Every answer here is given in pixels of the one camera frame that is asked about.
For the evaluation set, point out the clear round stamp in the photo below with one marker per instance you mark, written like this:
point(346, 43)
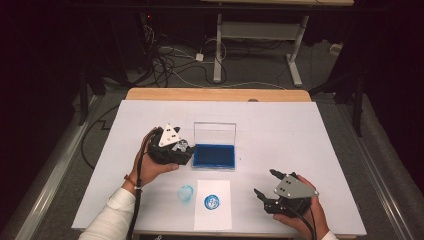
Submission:
point(180, 145)

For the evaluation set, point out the white paper sheet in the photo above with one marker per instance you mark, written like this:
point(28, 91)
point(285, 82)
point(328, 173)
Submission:
point(213, 216)

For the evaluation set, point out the white power adapter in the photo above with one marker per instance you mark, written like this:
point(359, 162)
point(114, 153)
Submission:
point(199, 57)

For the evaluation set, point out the person's left hand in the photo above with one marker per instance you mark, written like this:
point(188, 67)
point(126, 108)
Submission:
point(146, 170)

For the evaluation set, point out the white metal desk frame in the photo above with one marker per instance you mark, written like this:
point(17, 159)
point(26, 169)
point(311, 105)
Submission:
point(260, 30)

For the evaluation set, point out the white table cover sheet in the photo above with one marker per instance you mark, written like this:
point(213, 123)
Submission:
point(266, 133)

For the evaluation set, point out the black metal stand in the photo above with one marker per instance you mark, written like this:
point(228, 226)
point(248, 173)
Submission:
point(358, 100)
point(83, 96)

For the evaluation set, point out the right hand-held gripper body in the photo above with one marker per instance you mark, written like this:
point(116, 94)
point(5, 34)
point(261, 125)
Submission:
point(293, 190)

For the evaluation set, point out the white power strip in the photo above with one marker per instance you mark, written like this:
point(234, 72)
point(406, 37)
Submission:
point(335, 49)

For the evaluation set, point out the clear blue-tinted stamp cap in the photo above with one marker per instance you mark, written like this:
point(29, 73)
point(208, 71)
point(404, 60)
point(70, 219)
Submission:
point(185, 193)

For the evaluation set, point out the person's right hand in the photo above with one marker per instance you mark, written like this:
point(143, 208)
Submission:
point(315, 220)

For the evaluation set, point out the metal floor rail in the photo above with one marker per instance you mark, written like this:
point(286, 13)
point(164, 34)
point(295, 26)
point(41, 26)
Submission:
point(376, 186)
point(50, 186)

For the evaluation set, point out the dark device red light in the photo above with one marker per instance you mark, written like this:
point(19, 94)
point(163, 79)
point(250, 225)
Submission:
point(146, 20)

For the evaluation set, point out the blue ink pad clear lid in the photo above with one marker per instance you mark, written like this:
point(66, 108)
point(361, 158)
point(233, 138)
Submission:
point(214, 156)

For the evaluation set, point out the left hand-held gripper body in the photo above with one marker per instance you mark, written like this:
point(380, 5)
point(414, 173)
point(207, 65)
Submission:
point(163, 153)

